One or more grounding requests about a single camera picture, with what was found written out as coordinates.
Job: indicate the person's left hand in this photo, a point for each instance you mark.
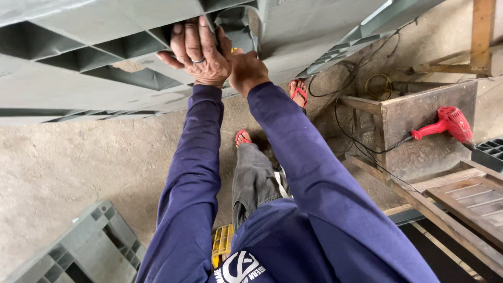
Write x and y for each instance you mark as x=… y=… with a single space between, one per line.
x=208 y=65

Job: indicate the person's right hand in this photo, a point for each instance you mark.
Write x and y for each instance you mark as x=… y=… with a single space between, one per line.
x=247 y=72

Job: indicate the large grey plastic pallet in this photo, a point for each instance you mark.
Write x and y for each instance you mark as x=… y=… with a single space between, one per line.
x=98 y=90

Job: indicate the red flip-flop sandal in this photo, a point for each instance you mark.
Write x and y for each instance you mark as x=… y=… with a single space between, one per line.
x=242 y=138
x=298 y=93

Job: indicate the person's grey trousers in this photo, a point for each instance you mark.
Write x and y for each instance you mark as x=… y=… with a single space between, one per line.
x=253 y=180

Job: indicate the white cloth strip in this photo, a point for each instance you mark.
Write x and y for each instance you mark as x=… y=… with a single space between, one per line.
x=283 y=184

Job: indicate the yellow plastic crate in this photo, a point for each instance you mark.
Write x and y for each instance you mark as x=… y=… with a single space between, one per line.
x=222 y=243

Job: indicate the person's blue shirt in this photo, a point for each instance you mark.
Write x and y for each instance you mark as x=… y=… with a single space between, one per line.
x=275 y=243

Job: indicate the worn wooden stool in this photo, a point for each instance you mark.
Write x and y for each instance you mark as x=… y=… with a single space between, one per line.
x=424 y=129

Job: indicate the red electric drill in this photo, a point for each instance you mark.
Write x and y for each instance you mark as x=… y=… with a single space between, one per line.
x=452 y=122

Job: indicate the small grey plastic pallet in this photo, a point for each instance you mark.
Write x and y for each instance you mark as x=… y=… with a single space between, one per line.
x=86 y=251

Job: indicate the black plastic pallet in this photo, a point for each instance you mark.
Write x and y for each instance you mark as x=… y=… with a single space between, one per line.
x=489 y=154

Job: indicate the wooden post frame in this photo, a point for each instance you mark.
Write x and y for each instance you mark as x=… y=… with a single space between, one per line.
x=481 y=35

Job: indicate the wooden slatted frame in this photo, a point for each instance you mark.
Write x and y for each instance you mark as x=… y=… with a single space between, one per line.
x=463 y=200

